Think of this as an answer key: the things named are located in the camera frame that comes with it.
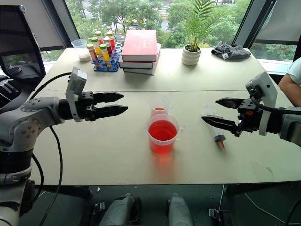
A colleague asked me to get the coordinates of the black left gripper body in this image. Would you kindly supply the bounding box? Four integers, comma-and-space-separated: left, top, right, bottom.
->
78, 91, 97, 122

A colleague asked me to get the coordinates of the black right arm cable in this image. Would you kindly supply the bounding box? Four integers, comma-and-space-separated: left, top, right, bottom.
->
249, 93, 301, 116

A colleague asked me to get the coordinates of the thin white floor cable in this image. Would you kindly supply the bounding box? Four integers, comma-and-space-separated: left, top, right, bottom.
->
218, 184, 291, 225

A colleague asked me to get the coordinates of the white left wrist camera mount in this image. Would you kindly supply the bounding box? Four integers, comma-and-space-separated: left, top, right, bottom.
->
65, 66, 88, 122

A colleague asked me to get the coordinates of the white sponge lump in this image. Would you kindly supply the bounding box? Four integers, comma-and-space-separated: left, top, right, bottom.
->
78, 52, 92, 63

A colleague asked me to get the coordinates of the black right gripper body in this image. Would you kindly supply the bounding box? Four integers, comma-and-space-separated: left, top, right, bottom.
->
233, 98, 262, 138

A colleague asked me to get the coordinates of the green-capped tube yellow liquid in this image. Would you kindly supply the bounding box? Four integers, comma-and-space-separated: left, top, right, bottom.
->
98, 43, 111, 63

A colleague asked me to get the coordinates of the grey roller blind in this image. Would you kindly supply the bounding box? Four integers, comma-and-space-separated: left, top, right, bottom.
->
254, 0, 301, 42

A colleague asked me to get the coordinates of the grey crumpled cloth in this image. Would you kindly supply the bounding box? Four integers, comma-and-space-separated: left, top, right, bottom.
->
211, 40, 252, 60

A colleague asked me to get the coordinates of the beaker with red liquid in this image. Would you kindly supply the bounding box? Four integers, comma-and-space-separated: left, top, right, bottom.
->
147, 113, 186, 156

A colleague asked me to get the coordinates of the clear plastic syringe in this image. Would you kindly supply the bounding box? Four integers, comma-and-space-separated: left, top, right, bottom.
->
200, 104, 227, 152

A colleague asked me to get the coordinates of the person in light shirt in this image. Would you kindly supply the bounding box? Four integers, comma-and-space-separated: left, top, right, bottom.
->
278, 57, 301, 108

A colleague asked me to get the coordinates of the grey rounded shape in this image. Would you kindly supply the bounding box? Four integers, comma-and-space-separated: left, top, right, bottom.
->
98, 193, 142, 226
166, 193, 195, 226

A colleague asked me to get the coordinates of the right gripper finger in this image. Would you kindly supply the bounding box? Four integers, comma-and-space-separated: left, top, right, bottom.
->
215, 97, 246, 109
201, 115, 242, 135

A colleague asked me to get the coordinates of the clear plastic beaker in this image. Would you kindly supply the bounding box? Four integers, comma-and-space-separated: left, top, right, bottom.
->
71, 39, 87, 57

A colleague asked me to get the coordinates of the green plant in white pot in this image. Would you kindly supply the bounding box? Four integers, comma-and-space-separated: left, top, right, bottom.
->
181, 0, 225, 66

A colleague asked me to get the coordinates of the small clear beaker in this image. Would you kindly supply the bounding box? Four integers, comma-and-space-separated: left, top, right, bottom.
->
150, 96, 174, 118

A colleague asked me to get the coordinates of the dark window frame pillar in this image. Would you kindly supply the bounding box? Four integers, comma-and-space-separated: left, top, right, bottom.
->
232, 0, 277, 49
41, 0, 81, 49

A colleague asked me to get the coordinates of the black shoulder cable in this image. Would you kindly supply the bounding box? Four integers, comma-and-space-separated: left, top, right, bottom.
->
31, 153, 46, 199

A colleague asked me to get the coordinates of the yellow-capped tube red liquid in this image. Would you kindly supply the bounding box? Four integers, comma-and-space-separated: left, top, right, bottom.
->
94, 30, 104, 46
103, 36, 113, 57
106, 31, 117, 51
86, 43, 98, 63

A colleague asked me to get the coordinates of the green-capped tube orange liquid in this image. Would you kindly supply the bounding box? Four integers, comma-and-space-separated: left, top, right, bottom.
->
90, 36, 103, 56

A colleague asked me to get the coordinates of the blue test tube rack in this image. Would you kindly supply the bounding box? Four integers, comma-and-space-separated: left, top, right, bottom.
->
91, 43, 122, 72

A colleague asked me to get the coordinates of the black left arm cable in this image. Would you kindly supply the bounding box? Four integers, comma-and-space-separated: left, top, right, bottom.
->
29, 72, 71, 226

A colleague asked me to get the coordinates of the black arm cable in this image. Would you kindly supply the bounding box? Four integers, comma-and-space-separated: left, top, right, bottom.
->
29, 72, 71, 226
249, 93, 301, 116

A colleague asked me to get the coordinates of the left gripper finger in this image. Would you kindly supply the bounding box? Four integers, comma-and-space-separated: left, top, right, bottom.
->
94, 105, 129, 119
93, 91, 125, 104

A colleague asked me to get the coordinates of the black office chair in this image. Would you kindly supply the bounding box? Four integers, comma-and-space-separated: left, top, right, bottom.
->
0, 4, 47, 105

